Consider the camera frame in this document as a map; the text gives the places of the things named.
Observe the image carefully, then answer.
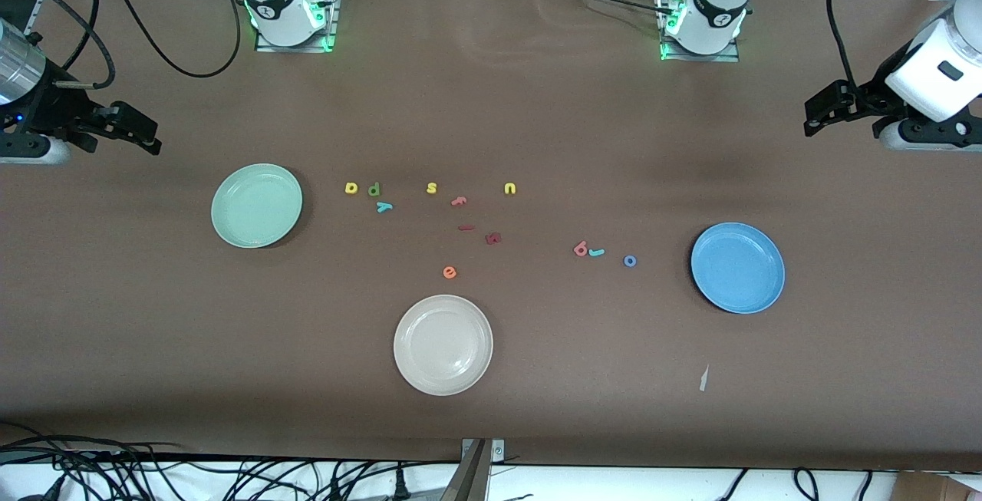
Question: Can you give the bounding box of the tangled black cable bundle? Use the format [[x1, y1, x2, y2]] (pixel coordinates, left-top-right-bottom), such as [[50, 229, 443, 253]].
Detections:
[[0, 423, 461, 501]]

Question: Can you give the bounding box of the blue plate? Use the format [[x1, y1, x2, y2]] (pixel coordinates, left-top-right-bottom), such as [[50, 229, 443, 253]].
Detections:
[[690, 222, 786, 315]]

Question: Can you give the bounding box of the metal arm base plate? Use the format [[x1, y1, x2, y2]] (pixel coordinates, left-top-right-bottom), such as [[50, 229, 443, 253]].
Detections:
[[660, 0, 741, 63], [255, 0, 342, 54]]

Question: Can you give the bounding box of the brown cardboard box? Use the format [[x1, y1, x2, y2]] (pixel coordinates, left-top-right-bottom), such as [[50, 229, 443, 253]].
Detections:
[[892, 470, 982, 501]]

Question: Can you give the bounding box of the small metal table bracket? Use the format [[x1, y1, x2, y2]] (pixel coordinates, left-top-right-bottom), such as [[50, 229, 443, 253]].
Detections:
[[460, 438, 506, 465]]

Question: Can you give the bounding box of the green plate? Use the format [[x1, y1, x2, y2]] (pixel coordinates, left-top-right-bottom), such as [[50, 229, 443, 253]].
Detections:
[[210, 163, 304, 249]]

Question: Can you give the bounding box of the beige plate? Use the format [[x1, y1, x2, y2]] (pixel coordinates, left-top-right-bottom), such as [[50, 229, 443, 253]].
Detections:
[[393, 294, 494, 397]]

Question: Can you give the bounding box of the grey metal profile leg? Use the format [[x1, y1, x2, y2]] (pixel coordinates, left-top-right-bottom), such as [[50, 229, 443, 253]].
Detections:
[[440, 440, 492, 501]]

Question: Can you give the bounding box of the brown table cover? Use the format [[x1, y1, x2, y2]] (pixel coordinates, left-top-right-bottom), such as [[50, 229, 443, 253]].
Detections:
[[0, 0, 982, 471]]

